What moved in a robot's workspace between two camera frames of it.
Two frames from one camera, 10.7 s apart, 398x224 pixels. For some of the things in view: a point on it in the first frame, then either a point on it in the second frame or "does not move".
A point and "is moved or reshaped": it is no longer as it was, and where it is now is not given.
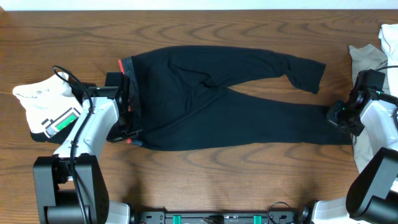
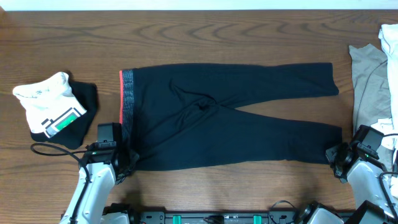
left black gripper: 125,112 → 125,162
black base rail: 219,217 does not move
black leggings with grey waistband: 184,101 is moved or reshaped
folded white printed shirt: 49,103 does not move
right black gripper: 332,118 → 331,153
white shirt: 388,35 does not move
